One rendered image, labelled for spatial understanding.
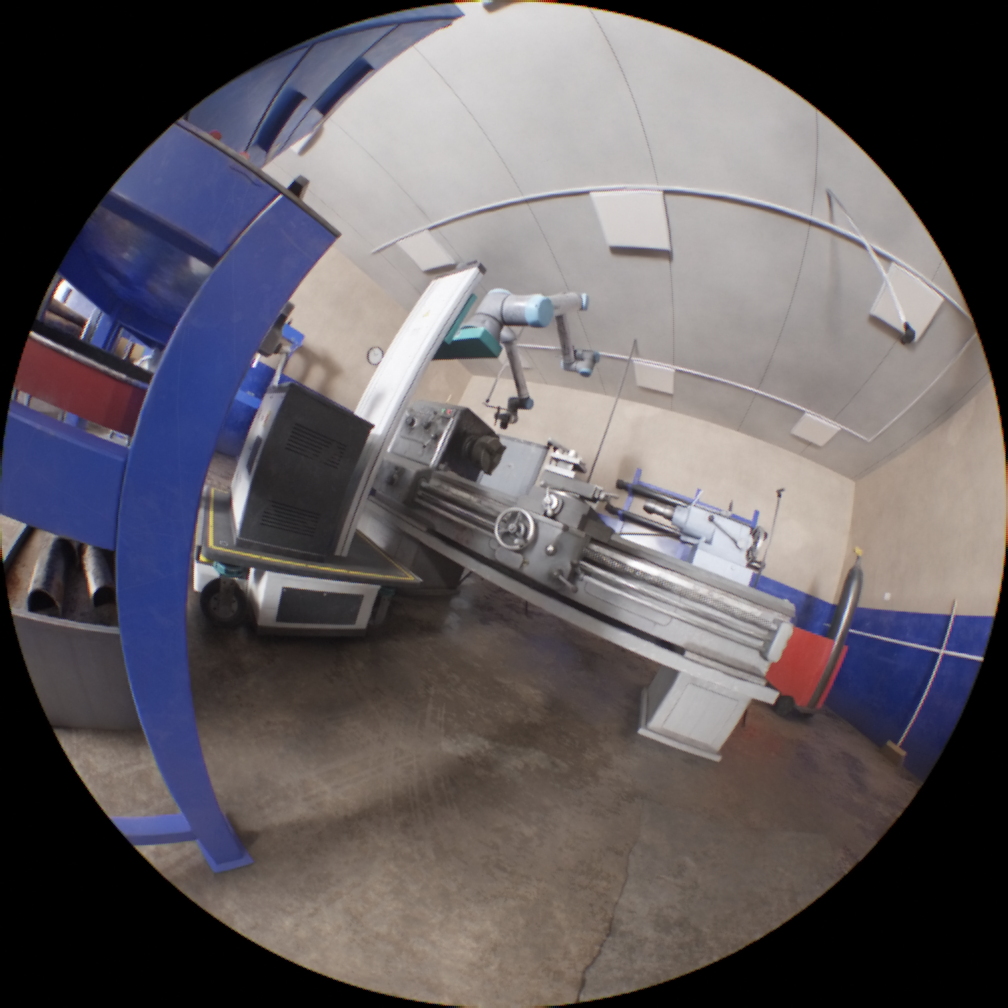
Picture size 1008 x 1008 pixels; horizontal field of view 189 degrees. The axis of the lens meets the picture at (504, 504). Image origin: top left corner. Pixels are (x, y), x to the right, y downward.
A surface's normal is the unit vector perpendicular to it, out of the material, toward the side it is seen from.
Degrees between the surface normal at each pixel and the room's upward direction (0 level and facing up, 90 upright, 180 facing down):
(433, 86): 180
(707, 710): 90
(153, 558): 90
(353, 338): 90
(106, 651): 90
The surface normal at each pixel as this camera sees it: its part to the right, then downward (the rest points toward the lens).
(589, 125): -0.39, 0.92
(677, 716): -0.44, -0.22
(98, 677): 0.83, 0.33
